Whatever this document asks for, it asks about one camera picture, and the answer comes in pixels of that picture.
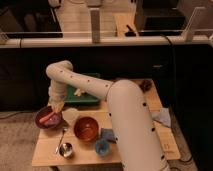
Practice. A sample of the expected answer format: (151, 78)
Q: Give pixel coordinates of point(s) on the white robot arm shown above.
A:
(137, 140)

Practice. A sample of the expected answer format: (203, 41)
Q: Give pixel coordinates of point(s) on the white post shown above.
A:
(192, 24)
(95, 24)

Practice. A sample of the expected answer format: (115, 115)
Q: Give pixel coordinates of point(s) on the purple bowl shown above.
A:
(53, 122)

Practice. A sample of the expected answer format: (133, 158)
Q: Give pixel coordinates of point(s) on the yellow banana piece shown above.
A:
(78, 92)

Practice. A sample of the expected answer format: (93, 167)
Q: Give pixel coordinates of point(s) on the metal spoon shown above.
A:
(64, 130)

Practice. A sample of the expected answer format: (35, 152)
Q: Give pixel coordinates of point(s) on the white right post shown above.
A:
(192, 24)

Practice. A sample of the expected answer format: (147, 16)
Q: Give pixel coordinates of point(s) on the blue sponge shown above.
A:
(108, 134)

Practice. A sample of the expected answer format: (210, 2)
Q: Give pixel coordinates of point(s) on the white centre post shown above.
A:
(95, 24)

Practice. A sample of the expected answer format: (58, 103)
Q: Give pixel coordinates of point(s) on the white horizontal rail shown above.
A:
(106, 41)

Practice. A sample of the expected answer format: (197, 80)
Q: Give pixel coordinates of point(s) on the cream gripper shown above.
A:
(56, 106)

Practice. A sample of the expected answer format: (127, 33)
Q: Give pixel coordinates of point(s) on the red-brown bowl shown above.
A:
(86, 129)

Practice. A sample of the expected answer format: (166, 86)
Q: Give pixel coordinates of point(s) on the small blue cup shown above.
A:
(102, 147)

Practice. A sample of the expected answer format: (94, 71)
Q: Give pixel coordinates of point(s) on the dark grape bunch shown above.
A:
(145, 85)

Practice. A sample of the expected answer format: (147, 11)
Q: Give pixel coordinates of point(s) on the green plastic tray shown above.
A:
(83, 99)

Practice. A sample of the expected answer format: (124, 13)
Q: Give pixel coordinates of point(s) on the small white bowl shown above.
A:
(70, 115)

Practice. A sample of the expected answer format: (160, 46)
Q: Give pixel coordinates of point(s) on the black object on shelf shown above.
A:
(130, 32)

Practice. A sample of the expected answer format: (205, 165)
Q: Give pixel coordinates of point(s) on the grey cloth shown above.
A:
(162, 116)

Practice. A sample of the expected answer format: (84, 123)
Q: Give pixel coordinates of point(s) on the small metal cup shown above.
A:
(66, 150)

